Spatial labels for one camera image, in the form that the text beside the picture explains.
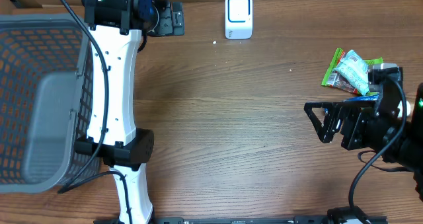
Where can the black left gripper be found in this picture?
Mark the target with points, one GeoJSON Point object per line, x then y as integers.
{"type": "Point", "coordinates": [173, 24]}

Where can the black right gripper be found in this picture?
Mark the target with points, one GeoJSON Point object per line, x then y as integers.
{"type": "Point", "coordinates": [354, 112]}

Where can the green clear snack bag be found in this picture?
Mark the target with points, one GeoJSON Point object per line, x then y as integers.
{"type": "Point", "coordinates": [333, 79]}

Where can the blue snack bar wrapper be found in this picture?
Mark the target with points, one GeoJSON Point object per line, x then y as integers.
{"type": "Point", "coordinates": [363, 98]}

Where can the teal white snack packet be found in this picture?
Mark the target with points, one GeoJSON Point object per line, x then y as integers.
{"type": "Point", "coordinates": [354, 69]}

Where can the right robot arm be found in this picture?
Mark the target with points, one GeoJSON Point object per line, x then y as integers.
{"type": "Point", "coordinates": [405, 148]}

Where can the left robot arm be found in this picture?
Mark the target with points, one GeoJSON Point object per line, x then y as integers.
{"type": "Point", "coordinates": [118, 31]}

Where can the white barcode scanner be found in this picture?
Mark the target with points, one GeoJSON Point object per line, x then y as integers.
{"type": "Point", "coordinates": [238, 19]}

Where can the grey plastic mesh basket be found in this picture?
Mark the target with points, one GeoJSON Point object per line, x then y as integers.
{"type": "Point", "coordinates": [46, 102]}

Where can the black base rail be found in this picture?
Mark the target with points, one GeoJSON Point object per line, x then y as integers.
{"type": "Point", "coordinates": [302, 219]}

